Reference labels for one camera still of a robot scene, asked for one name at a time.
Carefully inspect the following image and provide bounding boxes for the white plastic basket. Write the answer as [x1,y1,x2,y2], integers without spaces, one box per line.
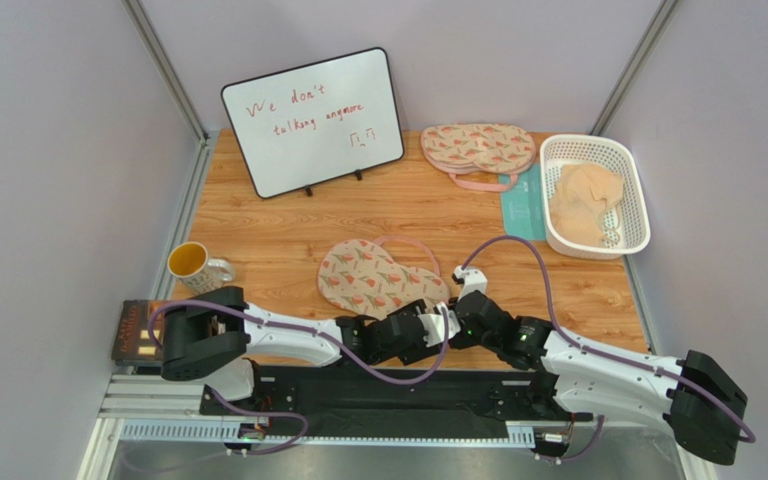
[540,134,651,260]

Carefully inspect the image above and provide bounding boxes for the aluminium frame rail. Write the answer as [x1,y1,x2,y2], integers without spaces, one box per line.
[94,372,701,449]

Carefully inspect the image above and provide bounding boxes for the yellow patterned mug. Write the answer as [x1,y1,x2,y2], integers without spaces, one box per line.
[166,242,236,295]

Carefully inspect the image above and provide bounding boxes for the teal card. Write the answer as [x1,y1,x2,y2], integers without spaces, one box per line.
[500,163,546,241]

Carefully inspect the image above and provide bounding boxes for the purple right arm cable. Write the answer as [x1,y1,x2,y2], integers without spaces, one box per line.
[458,234,757,445]

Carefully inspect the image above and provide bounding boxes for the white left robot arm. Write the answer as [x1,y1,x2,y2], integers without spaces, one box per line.
[147,287,460,400]

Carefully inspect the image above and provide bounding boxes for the stacked floral laundry bags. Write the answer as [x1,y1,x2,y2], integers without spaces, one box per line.
[420,123,537,193]

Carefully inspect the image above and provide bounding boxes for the floral mesh laundry bag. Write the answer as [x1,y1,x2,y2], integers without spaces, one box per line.
[317,236,450,319]

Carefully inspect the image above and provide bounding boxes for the whiteboard with red writing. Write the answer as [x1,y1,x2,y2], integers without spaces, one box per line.
[221,47,405,199]

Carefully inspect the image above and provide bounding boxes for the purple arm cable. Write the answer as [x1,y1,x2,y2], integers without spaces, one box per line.
[146,299,452,387]
[458,234,757,445]

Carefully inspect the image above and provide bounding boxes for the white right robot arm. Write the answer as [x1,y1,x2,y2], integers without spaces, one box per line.
[448,291,751,466]

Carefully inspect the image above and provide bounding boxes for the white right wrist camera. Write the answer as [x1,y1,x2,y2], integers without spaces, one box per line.
[452,266,488,300]

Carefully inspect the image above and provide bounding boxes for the dark book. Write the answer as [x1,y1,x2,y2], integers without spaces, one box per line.
[110,300,165,368]

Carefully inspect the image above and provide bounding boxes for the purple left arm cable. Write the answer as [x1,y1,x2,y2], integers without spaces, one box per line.
[146,299,452,387]

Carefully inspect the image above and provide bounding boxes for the beige bras in basket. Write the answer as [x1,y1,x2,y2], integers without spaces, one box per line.
[549,162,625,247]

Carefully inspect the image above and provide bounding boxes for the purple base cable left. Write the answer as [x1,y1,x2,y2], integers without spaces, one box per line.
[207,389,310,458]

